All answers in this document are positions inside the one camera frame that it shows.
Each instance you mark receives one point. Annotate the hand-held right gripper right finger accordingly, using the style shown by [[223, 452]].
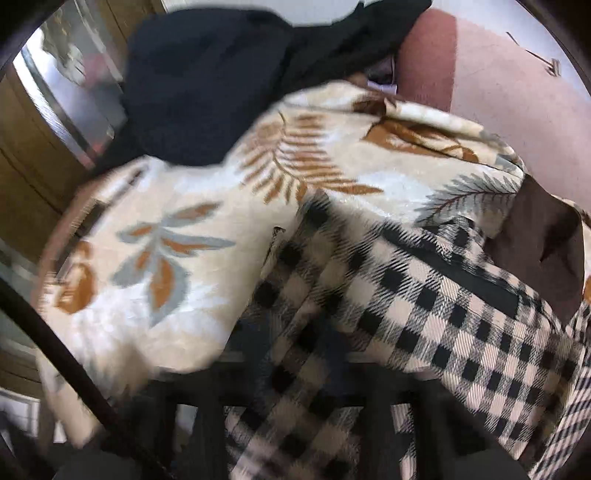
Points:
[[383, 424]]

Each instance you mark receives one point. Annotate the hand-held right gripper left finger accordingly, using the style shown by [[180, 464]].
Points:
[[210, 415]]

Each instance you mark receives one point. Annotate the black beige checked jacket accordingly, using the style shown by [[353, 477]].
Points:
[[415, 300]]

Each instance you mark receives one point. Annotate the leaf print blanket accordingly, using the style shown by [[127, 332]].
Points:
[[184, 277]]

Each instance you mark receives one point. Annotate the wooden wardrobe door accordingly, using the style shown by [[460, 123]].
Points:
[[32, 175]]

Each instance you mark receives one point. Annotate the black cloth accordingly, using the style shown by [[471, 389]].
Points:
[[207, 83]]

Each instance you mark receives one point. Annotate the black eyeglasses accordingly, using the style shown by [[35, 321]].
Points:
[[551, 67]]

